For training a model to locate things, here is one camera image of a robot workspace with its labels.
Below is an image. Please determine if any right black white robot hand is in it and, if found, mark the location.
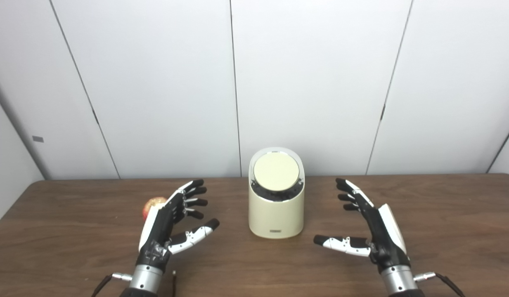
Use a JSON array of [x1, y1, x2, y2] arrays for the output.
[[313, 178, 411, 273]]

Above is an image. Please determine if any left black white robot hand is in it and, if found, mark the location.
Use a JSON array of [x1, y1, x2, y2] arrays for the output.
[[135, 179, 220, 271]]

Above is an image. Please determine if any red apple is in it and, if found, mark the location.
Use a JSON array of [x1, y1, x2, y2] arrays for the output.
[[142, 197, 167, 220]]

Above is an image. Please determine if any round cream bin lid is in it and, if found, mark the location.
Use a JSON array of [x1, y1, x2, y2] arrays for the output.
[[253, 151, 300, 191]]

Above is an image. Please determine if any cream-colored bin body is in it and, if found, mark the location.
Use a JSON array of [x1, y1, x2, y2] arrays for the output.
[[249, 147, 305, 239]]

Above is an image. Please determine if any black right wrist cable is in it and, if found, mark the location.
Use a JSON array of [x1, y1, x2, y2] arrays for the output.
[[414, 271, 465, 297]]

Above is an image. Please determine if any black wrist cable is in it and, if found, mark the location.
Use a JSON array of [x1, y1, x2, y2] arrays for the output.
[[414, 271, 465, 297], [91, 272, 133, 297]]

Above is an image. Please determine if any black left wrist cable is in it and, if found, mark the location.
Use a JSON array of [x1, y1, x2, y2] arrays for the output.
[[91, 272, 133, 297]]

